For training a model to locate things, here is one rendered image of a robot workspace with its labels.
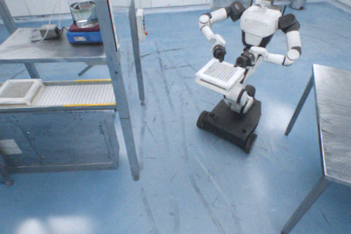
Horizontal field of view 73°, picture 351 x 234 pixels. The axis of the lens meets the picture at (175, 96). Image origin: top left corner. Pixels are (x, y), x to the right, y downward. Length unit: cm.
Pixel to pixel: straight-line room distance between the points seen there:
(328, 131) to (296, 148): 104
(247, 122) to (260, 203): 76
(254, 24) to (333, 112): 82
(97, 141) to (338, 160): 162
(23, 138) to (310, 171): 245
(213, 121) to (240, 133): 29
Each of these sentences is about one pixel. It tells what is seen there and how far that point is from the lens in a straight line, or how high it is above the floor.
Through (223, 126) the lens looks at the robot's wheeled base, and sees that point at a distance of 239.
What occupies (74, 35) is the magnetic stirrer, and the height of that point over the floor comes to 133.
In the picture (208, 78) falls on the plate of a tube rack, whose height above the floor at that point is 104.
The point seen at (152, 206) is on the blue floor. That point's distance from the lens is 213.
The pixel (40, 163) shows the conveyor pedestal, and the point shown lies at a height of 16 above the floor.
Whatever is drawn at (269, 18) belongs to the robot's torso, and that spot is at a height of 123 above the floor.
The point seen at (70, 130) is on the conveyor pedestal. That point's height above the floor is 57.
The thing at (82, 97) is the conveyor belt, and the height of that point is 83.
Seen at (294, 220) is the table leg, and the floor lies 27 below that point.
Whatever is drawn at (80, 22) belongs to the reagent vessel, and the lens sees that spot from 145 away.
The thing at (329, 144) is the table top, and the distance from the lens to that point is 163.
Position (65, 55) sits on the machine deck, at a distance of 142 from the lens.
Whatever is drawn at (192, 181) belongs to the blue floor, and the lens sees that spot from 223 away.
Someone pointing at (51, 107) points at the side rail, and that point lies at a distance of 176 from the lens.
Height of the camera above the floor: 193
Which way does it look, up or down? 41 degrees down
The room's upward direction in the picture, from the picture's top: straight up
